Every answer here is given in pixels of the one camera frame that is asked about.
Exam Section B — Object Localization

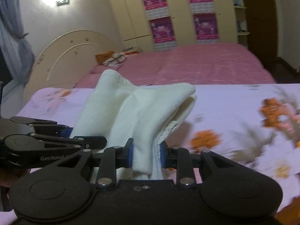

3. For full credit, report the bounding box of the pale cream knit garment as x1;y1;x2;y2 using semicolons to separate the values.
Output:
70;70;197;180

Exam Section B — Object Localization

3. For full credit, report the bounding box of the cream arched headboard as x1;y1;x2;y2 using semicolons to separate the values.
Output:
24;29;122;103

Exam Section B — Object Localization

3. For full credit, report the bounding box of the grey blue curtain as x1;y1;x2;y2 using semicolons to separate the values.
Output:
1;0;35;85

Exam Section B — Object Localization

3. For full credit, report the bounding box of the lilac floral bed sheet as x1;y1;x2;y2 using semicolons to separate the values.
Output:
19;84;299;208

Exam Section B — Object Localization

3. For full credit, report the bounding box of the pink checked bedspread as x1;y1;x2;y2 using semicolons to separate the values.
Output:
74;42;277;89

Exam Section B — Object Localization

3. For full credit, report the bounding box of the lower left purple poster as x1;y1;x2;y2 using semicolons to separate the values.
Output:
149;17;176;44

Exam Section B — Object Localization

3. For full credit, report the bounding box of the cream built-in wardrobe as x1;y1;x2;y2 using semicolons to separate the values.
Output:
109;0;238;52

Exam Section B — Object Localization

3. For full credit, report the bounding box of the lower right purple poster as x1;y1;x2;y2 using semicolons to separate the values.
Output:
193;13;219;41

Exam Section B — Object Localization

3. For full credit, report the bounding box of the dark brown wooden door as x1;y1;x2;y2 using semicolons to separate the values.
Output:
244;0;278;72

